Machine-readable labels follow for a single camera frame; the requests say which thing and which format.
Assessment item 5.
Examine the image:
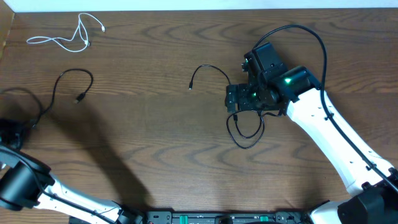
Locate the black usb cable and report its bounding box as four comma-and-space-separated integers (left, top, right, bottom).
0, 68, 94, 130
188, 64, 266, 150

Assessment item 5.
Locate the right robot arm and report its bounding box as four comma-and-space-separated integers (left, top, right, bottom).
225, 42, 397, 223

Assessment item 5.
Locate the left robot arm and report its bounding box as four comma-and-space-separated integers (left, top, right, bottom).
1, 119, 144, 224

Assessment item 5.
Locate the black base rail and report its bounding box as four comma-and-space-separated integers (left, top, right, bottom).
134, 211, 313, 224

